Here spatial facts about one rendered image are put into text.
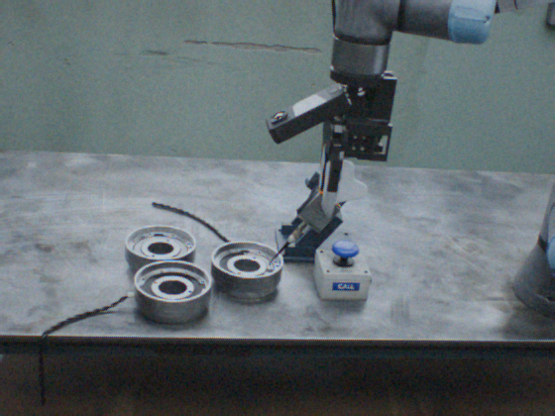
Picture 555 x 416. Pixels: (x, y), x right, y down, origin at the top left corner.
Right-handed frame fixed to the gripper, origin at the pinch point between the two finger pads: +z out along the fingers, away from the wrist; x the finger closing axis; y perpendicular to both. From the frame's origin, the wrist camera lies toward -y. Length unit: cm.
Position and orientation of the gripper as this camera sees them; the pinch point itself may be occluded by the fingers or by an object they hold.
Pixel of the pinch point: (323, 204)
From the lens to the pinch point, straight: 110.4
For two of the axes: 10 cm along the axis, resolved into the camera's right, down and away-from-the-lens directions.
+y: 9.9, 0.5, 1.1
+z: -1.0, 8.9, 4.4
